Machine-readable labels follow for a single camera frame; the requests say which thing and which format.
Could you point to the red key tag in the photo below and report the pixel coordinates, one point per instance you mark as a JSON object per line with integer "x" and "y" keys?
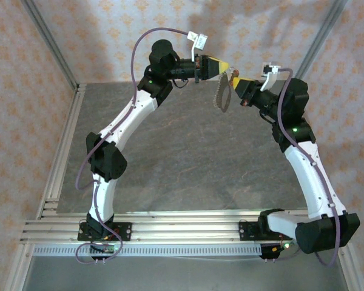
{"x": 231, "y": 82}

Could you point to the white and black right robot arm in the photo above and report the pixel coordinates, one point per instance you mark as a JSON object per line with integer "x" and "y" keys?
{"x": 309, "y": 182}

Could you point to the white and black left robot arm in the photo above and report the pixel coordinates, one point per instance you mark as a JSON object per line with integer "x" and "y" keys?
{"x": 124, "y": 124}

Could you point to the aluminium frame post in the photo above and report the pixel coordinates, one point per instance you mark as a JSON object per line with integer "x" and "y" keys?
{"x": 317, "y": 45}
{"x": 50, "y": 45}

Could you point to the aluminium side rail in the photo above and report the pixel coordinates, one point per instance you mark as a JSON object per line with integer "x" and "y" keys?
{"x": 72, "y": 115}

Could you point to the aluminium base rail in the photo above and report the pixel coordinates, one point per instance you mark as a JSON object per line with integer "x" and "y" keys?
{"x": 185, "y": 227}

